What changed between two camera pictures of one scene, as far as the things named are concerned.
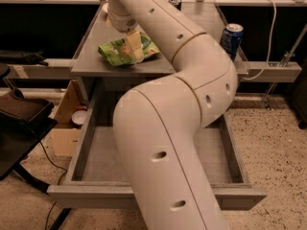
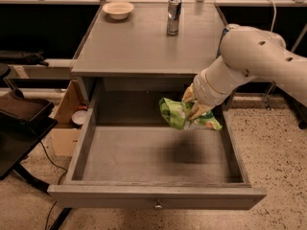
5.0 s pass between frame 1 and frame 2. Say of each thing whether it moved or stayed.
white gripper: moved
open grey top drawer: stayed
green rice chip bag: moved
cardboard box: stayed
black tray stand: stayed
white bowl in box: stayed
